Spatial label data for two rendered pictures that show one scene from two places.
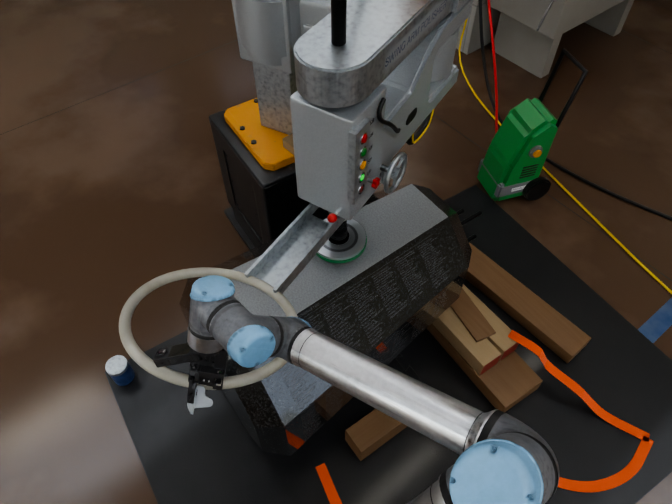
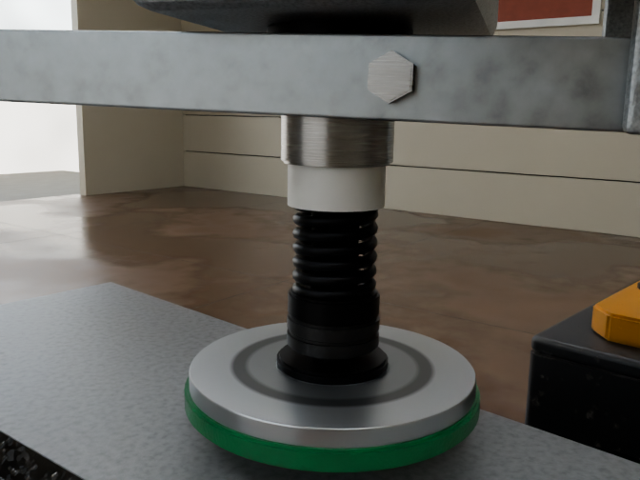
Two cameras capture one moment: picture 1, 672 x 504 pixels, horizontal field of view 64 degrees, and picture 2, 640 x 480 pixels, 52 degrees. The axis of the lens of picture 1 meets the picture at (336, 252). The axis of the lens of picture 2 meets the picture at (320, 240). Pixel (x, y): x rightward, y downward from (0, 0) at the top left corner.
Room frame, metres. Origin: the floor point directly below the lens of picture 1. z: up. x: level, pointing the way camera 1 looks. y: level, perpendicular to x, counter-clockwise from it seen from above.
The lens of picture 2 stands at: (1.20, -0.46, 1.05)
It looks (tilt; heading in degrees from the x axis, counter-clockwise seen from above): 11 degrees down; 74
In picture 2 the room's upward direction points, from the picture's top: 1 degrees clockwise
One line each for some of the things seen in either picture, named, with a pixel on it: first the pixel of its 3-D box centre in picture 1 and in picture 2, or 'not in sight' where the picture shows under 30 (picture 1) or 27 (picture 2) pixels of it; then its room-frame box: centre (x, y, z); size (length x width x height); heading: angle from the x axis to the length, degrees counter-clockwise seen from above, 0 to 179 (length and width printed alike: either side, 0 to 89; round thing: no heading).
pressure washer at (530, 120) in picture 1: (526, 131); not in sight; (2.47, -1.10, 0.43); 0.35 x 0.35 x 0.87; 17
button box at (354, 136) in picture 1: (358, 163); not in sight; (1.22, -0.07, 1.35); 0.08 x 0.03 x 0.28; 147
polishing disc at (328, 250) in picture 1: (338, 237); (331, 370); (1.34, -0.01, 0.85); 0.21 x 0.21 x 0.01
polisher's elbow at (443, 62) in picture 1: (430, 46); not in sight; (1.89, -0.36, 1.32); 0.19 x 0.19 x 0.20
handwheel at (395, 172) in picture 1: (386, 169); not in sight; (1.37, -0.18, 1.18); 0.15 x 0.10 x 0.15; 147
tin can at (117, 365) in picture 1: (120, 370); not in sight; (1.16, 1.04, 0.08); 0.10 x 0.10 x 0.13
